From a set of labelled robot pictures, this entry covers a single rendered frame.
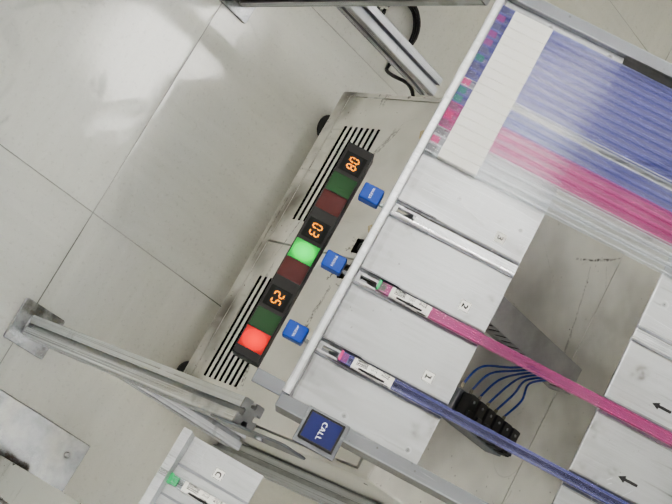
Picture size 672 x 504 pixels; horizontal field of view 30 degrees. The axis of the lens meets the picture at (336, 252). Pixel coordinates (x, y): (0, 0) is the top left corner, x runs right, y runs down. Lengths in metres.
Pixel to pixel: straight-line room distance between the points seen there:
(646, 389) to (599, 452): 0.11
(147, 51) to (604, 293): 0.93
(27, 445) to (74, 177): 0.48
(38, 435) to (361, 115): 0.85
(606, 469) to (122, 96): 1.11
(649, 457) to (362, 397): 0.39
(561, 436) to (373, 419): 0.67
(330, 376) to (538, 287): 0.58
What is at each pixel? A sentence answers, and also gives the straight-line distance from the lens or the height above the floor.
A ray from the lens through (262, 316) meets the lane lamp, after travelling 1.71.
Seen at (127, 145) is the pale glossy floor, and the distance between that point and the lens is 2.32.
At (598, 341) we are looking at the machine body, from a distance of 2.30.
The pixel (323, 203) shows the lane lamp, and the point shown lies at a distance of 1.75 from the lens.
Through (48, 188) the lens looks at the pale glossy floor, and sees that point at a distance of 2.25.
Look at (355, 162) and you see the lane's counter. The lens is 1.77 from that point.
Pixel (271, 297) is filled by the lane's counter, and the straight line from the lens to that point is 1.71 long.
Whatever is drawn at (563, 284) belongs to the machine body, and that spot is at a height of 0.62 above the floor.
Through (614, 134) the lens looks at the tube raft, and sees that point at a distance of 1.82.
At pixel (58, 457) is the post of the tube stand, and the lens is 2.35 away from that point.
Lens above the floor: 1.98
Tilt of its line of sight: 49 degrees down
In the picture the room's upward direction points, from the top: 102 degrees clockwise
